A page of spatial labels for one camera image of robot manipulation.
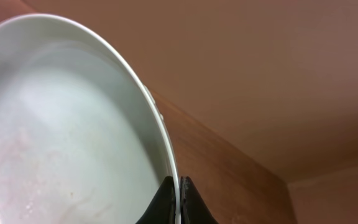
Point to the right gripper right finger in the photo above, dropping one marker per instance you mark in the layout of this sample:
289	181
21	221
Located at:
193	207

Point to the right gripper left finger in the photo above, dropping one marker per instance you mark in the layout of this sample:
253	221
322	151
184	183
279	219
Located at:
162	208

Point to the mint plate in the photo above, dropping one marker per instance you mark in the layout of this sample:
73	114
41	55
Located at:
81	137

